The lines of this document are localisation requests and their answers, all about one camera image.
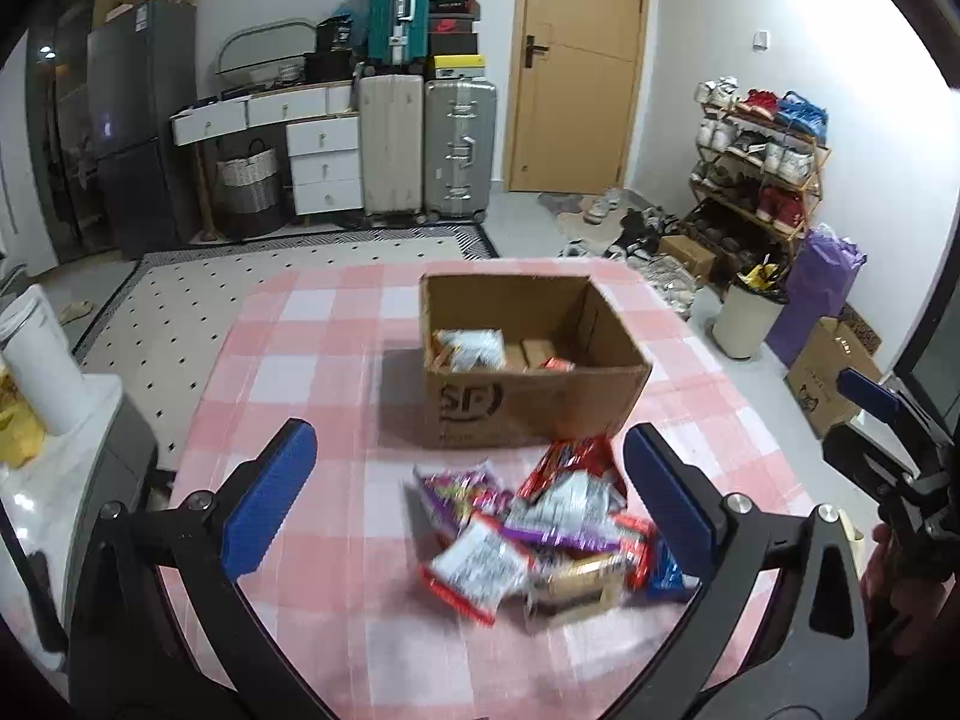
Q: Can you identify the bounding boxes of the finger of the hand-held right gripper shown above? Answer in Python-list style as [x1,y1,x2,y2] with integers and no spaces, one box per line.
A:
[838,367,960,466]
[821,424,931,518]

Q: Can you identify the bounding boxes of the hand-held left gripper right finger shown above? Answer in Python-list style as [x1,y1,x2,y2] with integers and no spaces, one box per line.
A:
[622,422,871,720]

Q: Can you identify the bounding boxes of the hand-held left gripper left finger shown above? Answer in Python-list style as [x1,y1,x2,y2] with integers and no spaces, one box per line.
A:
[71,418,318,720]

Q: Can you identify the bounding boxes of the blue snack packet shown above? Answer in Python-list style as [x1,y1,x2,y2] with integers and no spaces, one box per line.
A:
[645,551,698,605]

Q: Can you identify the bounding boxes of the gold snack packet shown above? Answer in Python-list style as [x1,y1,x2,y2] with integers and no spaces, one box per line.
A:
[525,555,627,631]

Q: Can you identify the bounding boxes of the brown cardboard box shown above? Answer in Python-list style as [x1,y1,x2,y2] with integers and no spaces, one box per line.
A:
[418,272,652,451]

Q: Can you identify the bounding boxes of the purple candy packet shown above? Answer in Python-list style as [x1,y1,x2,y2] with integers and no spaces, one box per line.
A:
[412,465,518,541]

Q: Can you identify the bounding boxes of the white red snack packet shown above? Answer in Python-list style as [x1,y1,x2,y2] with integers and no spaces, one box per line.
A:
[420,514,533,627]

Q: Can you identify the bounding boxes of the person's right hand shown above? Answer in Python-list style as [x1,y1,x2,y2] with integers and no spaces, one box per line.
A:
[859,521,912,638]

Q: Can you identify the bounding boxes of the printed cardboard carton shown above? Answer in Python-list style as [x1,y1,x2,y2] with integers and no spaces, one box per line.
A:
[784,315,886,437]

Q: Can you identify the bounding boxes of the patterned doormat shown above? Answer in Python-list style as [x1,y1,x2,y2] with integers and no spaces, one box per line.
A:
[840,304,886,353]

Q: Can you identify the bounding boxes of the purple bag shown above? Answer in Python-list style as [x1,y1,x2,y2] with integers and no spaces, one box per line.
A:
[765,225,867,368]

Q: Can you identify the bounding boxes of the pink checked tablecloth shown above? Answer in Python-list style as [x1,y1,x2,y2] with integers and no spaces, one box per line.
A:
[161,255,807,720]

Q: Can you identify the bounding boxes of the cream trash bin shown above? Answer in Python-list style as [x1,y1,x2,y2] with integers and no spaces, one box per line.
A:
[712,274,788,359]

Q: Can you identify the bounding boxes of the dotted cream rug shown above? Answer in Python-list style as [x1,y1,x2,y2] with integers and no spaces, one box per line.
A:
[71,221,500,383]

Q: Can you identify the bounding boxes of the wooden shoe rack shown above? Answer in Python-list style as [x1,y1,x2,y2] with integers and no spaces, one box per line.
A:
[688,79,832,271]

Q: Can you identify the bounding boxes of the small brown carton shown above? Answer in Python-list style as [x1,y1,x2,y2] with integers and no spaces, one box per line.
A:
[660,235,717,280]

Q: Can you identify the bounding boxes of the rows of assorted sneakers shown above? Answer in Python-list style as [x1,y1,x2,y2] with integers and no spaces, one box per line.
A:
[691,76,830,233]

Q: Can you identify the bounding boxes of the pile of loose shoes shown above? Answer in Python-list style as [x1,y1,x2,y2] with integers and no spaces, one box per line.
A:
[559,187,706,308]

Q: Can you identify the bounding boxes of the yellow packet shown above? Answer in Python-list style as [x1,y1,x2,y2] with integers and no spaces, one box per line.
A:
[0,367,46,470]

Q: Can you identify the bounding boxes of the white plastic tub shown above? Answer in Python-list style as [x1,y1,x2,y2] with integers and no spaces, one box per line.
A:
[0,285,87,436]

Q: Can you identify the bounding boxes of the beige floor mat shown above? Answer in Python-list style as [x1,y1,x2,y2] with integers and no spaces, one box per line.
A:
[555,210,623,241]

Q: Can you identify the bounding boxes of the woven laundry basket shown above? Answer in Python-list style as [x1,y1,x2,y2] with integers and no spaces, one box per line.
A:
[216,139,282,237]

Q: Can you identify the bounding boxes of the grey floor mat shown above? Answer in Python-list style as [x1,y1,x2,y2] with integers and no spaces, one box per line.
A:
[536,191,601,215]

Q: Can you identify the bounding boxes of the white drawer chest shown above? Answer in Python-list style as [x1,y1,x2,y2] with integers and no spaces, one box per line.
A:
[285,114,365,217]

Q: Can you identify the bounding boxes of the beige suitcase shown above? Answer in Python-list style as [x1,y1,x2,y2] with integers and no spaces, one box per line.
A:
[356,73,426,220]

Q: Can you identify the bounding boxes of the white desk with drawers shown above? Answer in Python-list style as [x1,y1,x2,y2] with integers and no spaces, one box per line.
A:
[171,81,355,149]

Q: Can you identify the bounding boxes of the dark grey fridge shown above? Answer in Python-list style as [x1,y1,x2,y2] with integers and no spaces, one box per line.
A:
[86,0,200,260]

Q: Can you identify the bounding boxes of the silver suitcase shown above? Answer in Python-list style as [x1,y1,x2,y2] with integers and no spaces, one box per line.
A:
[424,79,498,222]

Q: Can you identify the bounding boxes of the wooden door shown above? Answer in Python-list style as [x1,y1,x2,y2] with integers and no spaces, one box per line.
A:
[506,0,650,194]

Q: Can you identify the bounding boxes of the dark glass cabinet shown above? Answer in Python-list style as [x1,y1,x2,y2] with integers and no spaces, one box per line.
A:
[26,0,102,271]

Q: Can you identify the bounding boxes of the black carton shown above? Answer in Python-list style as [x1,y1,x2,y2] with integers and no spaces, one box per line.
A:
[316,15,368,62]

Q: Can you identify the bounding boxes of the plain black shoe box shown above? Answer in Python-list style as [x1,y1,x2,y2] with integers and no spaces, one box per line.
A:
[427,31,481,58]

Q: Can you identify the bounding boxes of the teal suitcase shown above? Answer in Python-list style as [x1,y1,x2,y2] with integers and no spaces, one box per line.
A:
[367,0,432,67]

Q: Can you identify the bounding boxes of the arched metal frame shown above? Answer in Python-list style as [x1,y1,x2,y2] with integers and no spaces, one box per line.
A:
[217,19,316,82]

